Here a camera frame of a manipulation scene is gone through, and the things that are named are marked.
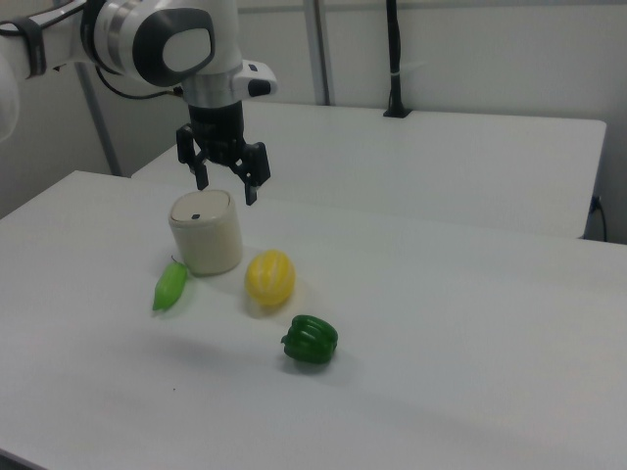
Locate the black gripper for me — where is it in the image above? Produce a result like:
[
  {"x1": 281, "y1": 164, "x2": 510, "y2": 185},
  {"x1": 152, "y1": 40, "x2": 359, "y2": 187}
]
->
[{"x1": 176, "y1": 100, "x2": 272, "y2": 206}]

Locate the green toy bell pepper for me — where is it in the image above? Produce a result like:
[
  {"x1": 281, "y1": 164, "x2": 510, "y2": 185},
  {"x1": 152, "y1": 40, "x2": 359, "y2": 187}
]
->
[{"x1": 280, "y1": 314, "x2": 339, "y2": 365}]

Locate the beige garbage bin lid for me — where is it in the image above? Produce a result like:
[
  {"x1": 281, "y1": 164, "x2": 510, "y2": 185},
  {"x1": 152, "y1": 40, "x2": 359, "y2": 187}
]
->
[{"x1": 169, "y1": 191, "x2": 233, "y2": 227}]

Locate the black pole stand with base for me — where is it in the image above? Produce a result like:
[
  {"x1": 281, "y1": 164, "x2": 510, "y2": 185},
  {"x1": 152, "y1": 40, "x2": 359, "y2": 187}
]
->
[{"x1": 382, "y1": 0, "x2": 412, "y2": 118}]

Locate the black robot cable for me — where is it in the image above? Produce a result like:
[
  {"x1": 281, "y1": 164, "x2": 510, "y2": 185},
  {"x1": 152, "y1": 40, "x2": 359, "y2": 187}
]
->
[{"x1": 95, "y1": 63, "x2": 187, "y2": 99}]

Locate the beige desktop garbage bin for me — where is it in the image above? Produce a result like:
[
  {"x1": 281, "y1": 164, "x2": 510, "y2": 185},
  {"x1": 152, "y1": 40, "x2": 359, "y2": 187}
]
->
[{"x1": 168, "y1": 190, "x2": 244, "y2": 277}]

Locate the yellow striped toy melon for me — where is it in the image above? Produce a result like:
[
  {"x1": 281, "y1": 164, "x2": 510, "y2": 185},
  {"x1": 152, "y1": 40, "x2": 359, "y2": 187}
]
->
[{"x1": 244, "y1": 249, "x2": 297, "y2": 307}]

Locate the light green toy pea pod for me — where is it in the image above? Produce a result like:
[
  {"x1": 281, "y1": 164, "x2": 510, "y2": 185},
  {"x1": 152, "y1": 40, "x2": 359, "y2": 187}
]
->
[{"x1": 151, "y1": 257, "x2": 190, "y2": 312}]

